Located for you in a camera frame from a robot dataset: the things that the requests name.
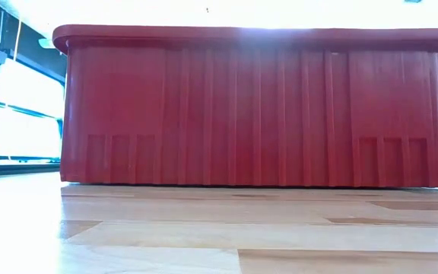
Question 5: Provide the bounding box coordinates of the red plastic bin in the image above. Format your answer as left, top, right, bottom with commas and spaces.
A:
51, 24, 438, 189

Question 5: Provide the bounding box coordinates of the ceiling light fixture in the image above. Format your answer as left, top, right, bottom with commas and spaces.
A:
37, 37, 57, 50

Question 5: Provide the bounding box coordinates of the dark overhead beam structure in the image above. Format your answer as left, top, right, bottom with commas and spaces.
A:
0, 0, 68, 85

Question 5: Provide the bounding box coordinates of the blue metal window frame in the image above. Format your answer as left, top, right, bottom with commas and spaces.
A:
0, 94, 65, 177

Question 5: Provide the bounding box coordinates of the yellow cord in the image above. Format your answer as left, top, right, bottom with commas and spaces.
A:
12, 18, 23, 62

